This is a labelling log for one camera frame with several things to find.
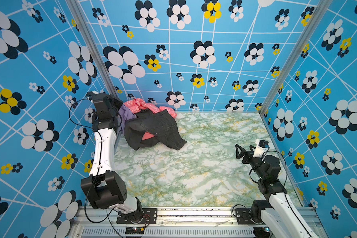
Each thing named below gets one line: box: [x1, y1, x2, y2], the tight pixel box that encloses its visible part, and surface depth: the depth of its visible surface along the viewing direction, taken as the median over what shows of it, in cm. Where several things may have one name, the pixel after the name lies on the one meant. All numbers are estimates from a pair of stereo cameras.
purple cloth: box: [117, 104, 137, 138], surface depth 88 cm
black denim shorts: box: [123, 109, 187, 151], surface depth 98 cm
